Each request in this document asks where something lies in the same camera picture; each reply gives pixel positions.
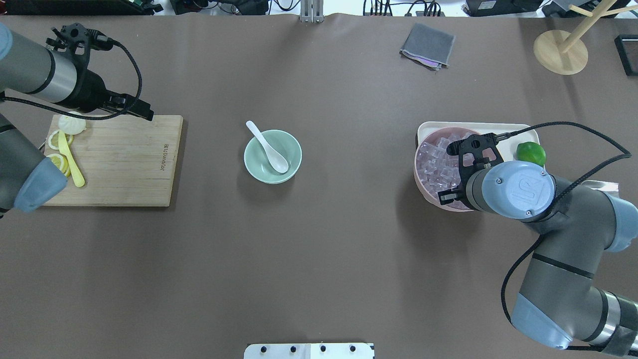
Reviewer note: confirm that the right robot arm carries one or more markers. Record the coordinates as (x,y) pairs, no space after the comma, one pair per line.
(557,302)

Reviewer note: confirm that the green lime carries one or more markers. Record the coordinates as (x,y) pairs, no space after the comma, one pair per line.
(531,152)

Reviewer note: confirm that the clear ice cubes pile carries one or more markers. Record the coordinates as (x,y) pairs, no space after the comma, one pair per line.
(436,170)

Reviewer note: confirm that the wooden mug tree stand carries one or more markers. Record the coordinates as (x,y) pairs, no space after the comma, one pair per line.
(564,52)

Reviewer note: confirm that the bamboo cutting board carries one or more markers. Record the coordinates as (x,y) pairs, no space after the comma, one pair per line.
(126,161)

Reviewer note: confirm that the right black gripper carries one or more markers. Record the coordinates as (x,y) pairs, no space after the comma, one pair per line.
(447,196)

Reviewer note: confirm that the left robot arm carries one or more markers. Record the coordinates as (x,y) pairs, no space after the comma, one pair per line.
(54,77)

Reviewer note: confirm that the pink bowl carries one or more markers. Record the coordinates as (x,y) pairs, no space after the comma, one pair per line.
(433,169)

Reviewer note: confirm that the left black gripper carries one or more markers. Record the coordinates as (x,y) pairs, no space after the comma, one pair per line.
(90,93)

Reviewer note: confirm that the white ceramic spoon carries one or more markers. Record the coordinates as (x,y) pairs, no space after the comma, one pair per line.
(275,159)

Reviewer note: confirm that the grey purple folded cloth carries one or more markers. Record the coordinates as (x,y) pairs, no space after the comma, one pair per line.
(428,46)

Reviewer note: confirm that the yellow plastic knife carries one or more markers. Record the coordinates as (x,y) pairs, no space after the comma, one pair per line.
(64,148)

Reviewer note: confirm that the cream plastic tray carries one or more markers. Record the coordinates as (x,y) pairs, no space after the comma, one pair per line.
(431,131)

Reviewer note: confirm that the lemon slice near bun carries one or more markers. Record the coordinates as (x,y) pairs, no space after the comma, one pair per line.
(53,140)

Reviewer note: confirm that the lemon slice near handle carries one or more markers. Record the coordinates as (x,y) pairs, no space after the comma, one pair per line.
(61,162)

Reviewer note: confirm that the green bowl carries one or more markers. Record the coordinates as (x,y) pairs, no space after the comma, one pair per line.
(257,164)

